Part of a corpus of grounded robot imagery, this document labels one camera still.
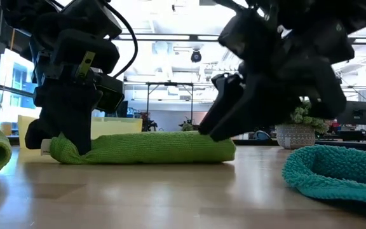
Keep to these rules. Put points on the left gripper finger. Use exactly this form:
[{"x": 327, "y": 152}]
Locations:
[
  {"x": 75, "y": 121},
  {"x": 38, "y": 133}
]

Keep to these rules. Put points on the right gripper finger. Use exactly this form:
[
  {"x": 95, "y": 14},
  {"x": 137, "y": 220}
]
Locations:
[
  {"x": 265, "y": 101},
  {"x": 224, "y": 98}
]

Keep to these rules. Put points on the teal microfiber towel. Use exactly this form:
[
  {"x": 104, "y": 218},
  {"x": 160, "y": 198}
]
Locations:
[{"x": 335, "y": 171}]

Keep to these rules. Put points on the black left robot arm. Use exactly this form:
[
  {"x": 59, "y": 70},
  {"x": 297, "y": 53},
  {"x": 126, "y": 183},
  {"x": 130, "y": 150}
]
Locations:
[{"x": 84, "y": 16}]

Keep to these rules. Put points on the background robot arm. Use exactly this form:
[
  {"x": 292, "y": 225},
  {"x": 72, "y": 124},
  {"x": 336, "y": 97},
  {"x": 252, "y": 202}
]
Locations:
[
  {"x": 148, "y": 122},
  {"x": 187, "y": 120}
]

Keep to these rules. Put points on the yellow translucent plastic basket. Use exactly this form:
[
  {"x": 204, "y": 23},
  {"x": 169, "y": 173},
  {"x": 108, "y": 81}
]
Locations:
[{"x": 116, "y": 125}]

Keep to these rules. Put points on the blue round object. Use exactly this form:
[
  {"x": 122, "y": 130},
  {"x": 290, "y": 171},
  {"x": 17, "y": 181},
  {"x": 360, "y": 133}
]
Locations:
[{"x": 261, "y": 135}]

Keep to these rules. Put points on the potted green succulent plant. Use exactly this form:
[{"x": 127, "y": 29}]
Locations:
[{"x": 295, "y": 135}]

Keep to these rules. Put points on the small background plant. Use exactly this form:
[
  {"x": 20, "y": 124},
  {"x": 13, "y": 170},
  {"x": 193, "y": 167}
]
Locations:
[{"x": 187, "y": 127}]

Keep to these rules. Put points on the small black monitor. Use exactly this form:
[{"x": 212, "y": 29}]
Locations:
[{"x": 122, "y": 109}]

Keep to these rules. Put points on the large black monitor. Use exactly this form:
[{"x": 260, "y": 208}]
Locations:
[{"x": 356, "y": 113}]

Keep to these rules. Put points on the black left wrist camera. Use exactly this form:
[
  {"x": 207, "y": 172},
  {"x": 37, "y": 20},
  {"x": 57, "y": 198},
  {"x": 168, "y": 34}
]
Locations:
[{"x": 111, "y": 92}]

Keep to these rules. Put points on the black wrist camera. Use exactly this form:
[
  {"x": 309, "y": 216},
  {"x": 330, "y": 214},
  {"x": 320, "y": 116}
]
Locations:
[
  {"x": 246, "y": 35},
  {"x": 111, "y": 92}
]

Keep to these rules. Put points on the black overhead camera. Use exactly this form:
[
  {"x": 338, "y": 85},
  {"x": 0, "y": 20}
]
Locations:
[{"x": 196, "y": 56}]

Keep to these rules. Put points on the black background stand frame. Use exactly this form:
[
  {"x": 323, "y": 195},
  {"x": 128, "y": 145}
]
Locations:
[{"x": 170, "y": 84}]

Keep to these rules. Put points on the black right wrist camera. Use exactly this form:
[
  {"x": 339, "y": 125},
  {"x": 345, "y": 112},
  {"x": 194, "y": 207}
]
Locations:
[{"x": 246, "y": 35}]

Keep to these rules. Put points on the black overhead frame beam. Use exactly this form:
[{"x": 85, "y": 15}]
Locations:
[{"x": 194, "y": 37}]

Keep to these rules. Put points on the black metal table frame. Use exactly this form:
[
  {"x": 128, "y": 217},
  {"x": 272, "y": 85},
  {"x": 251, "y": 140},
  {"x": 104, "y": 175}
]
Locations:
[{"x": 354, "y": 147}]

